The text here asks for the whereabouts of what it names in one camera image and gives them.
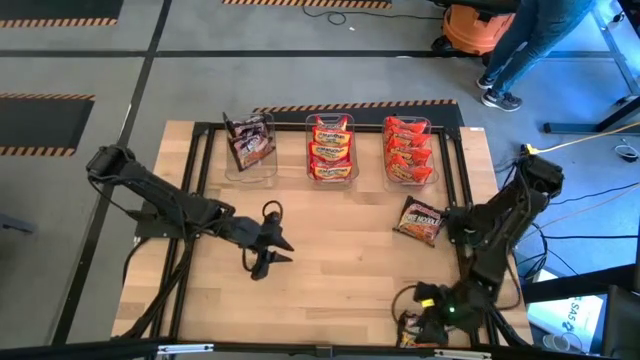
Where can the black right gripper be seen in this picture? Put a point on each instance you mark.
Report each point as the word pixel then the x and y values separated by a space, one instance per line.
pixel 460 310

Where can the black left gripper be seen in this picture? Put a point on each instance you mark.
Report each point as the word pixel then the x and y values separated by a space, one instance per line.
pixel 245 232

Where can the black Maruchan fire noodle packet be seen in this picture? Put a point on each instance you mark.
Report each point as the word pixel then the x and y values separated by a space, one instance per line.
pixel 252 152
pixel 406 327
pixel 420 225
pixel 251 127

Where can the red Maruchan beef ramen packet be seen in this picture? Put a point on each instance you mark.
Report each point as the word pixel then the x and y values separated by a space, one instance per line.
pixel 332 137
pixel 329 152
pixel 332 171
pixel 331 122

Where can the orange Maruchan saucy noodles packet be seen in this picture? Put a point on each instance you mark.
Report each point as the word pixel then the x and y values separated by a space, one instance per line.
pixel 409 137
pixel 409 172
pixel 406 124
pixel 409 154

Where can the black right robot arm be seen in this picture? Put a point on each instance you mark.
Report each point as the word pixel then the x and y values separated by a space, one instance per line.
pixel 500 220

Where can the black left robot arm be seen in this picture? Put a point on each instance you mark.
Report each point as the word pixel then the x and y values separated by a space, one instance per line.
pixel 165 200

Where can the clear plastic bin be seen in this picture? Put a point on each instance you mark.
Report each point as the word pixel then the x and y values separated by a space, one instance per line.
pixel 260 172
pixel 332 184
pixel 411 186

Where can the white printed box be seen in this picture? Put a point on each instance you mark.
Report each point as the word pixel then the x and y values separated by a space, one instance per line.
pixel 570 312

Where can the black hazard-striped floor mat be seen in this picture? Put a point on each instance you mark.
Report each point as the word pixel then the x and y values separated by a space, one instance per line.
pixel 60 10
pixel 305 3
pixel 40 122
pixel 360 114

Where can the black chair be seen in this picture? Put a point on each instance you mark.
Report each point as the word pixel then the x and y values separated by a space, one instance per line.
pixel 622 325

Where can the grey metal floor foot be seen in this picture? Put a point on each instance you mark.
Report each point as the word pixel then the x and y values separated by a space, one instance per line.
pixel 15 223

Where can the orange shop vacuum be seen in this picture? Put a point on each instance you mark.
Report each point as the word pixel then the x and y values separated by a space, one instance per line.
pixel 470 32

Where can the person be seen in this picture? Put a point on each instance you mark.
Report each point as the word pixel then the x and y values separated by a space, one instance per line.
pixel 530 40

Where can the silver metal bracket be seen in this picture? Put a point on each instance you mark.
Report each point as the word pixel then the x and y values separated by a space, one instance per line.
pixel 185 348
pixel 462 354

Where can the black aluminium table frame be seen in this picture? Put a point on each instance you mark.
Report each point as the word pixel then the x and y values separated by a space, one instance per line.
pixel 292 128

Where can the black metal desk frame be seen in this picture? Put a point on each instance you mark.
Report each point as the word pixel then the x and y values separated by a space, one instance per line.
pixel 575 127

